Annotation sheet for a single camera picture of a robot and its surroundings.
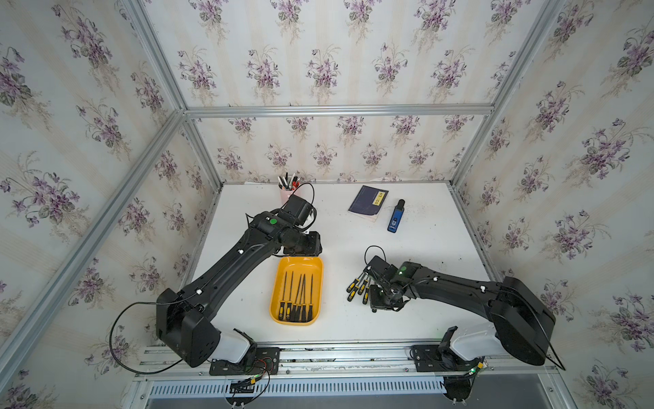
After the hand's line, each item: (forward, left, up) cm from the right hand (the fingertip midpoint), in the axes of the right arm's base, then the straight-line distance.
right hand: (375, 306), depth 83 cm
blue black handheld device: (+37, -12, +1) cm, 39 cm away
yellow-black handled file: (0, +31, 0) cm, 31 cm away
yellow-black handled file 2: (0, +29, 0) cm, 29 cm away
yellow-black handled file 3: (0, +24, 0) cm, 24 cm away
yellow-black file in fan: (+2, +3, 0) cm, 4 cm away
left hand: (+10, +18, +18) cm, 27 cm away
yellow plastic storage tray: (+14, +24, 0) cm, 28 cm away
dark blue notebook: (+45, -1, 0) cm, 45 cm away
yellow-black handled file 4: (0, +21, -1) cm, 21 cm away
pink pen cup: (+48, +34, +9) cm, 60 cm away
